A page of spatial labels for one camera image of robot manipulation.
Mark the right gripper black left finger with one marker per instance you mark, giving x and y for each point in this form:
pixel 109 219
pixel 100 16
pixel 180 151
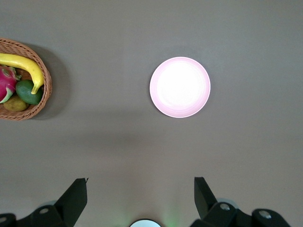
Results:
pixel 71 201

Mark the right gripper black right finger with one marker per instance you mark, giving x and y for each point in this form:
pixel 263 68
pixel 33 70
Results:
pixel 206 201

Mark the yellow banana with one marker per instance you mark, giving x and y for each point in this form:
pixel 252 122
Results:
pixel 28 66

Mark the brown wicker basket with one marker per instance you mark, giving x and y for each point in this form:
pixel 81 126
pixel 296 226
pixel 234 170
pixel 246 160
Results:
pixel 46 99

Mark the yellow-brown round fruit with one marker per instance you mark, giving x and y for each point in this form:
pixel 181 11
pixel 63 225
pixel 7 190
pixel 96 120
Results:
pixel 15 105

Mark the pink plate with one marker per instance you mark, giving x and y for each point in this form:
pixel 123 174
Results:
pixel 180 87

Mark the green avocado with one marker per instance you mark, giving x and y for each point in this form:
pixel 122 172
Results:
pixel 23 93

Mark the pink dragon fruit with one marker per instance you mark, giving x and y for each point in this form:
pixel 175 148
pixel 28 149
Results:
pixel 6 81

